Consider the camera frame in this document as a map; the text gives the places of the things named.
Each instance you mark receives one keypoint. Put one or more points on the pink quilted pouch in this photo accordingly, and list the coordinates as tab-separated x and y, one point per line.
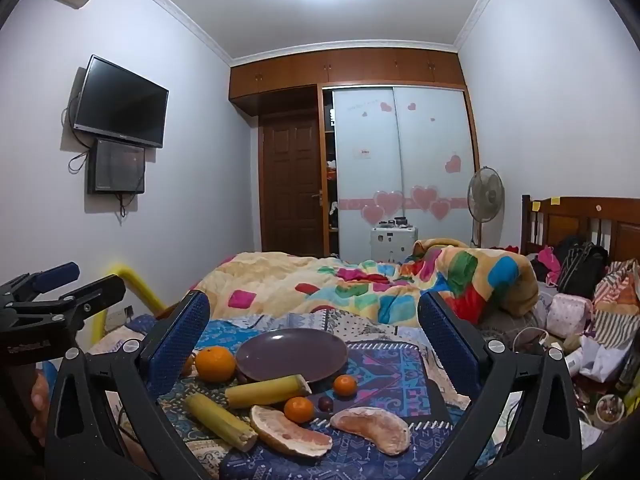
569	314

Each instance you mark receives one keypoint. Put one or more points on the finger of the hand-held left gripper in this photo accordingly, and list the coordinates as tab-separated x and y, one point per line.
97	292
52	276

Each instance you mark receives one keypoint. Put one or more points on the melon slice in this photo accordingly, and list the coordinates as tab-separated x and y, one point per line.
287	434

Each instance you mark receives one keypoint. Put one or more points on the wall socket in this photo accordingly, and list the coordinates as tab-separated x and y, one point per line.
119	316

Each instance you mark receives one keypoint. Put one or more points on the wall-mounted black television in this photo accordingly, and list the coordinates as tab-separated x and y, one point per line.
120	102

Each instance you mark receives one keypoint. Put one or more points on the black bag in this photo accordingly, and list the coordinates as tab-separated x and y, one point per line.
582	265

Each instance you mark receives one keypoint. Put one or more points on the person's left hand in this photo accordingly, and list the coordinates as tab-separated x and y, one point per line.
39	400

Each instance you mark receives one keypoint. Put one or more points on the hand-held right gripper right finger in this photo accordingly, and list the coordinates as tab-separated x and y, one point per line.
450	345

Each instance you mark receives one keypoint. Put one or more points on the wooden overhead cabinets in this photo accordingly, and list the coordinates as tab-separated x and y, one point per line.
345	67

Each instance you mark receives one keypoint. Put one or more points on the blue patterned cloth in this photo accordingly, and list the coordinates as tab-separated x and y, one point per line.
395	375

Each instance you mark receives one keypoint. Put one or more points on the white crumpled paper bag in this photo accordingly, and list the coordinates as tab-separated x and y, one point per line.
602	357

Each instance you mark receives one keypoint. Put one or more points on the yellow sugarcane piece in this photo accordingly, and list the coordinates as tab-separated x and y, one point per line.
265	391

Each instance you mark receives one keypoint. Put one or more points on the colourful patchwork blanket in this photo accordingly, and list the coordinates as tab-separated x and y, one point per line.
310	280

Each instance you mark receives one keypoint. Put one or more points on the large orange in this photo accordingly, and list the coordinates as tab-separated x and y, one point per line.
215	364

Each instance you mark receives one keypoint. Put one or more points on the wooden bed headboard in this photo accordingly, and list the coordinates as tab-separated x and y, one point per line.
600	220

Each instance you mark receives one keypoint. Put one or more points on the small black wall monitor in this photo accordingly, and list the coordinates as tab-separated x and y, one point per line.
117	166

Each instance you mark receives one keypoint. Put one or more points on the brown wooden door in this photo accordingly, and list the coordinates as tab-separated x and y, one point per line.
290	185

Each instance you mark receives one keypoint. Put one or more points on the brown round plate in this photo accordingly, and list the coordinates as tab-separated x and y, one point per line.
292	355

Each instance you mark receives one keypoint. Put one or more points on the white box appliance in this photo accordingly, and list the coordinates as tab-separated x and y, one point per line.
392	245

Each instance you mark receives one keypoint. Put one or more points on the standing electric fan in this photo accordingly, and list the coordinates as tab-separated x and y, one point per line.
485	194

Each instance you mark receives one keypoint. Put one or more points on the small tangerine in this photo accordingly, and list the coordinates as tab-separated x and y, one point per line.
345	385
299	409

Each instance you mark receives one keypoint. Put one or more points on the peeled pomelo segment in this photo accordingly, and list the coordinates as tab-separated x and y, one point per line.
372	427

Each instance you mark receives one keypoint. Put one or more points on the small round cup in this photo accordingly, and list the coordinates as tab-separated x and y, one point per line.
610	409

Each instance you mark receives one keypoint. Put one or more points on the yellow padded rail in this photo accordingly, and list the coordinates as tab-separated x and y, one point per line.
135	280

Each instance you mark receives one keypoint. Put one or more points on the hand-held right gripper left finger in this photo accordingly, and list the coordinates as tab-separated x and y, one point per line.
181	345

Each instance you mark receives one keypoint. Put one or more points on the frosted sliding wardrobe door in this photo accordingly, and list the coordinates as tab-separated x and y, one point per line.
365	160
435	135

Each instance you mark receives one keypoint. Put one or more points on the striped fabric bag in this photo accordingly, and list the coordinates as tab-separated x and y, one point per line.
617	300

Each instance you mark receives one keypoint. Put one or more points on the yellow banana piece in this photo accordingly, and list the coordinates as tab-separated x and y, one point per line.
220	422

